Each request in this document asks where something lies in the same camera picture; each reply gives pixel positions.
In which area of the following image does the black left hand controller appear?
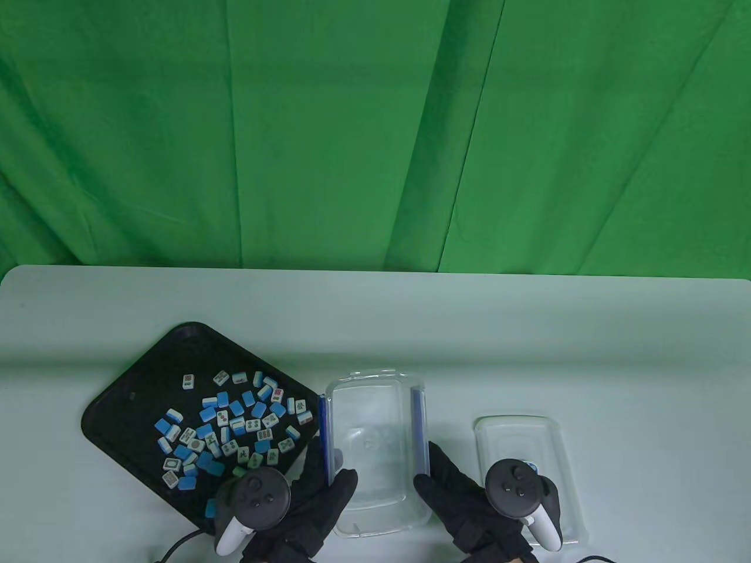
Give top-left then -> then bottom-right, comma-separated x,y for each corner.
215,466 -> 292,558

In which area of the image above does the clear box with blue clips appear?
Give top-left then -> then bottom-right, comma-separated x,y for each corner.
319,369 -> 434,537

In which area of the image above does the person's left hand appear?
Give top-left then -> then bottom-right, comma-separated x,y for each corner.
241,437 -> 358,563

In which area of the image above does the clear plastic lid with label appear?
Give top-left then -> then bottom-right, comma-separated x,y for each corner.
474,415 -> 589,545

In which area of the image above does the black right hand controller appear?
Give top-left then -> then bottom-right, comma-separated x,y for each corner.
484,457 -> 565,553

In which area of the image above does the person's right hand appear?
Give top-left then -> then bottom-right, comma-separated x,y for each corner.
415,443 -> 535,563

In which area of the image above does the green backdrop cloth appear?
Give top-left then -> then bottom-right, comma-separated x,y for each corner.
0,0 -> 751,281

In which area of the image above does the black hand controller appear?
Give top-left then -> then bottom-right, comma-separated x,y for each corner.
484,457 -> 565,553
215,466 -> 292,558

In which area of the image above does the pile of blue mahjong tiles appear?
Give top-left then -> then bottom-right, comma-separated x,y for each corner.
155,371 -> 314,520

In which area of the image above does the black plastic tray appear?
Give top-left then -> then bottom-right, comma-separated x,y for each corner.
81,321 -> 326,537

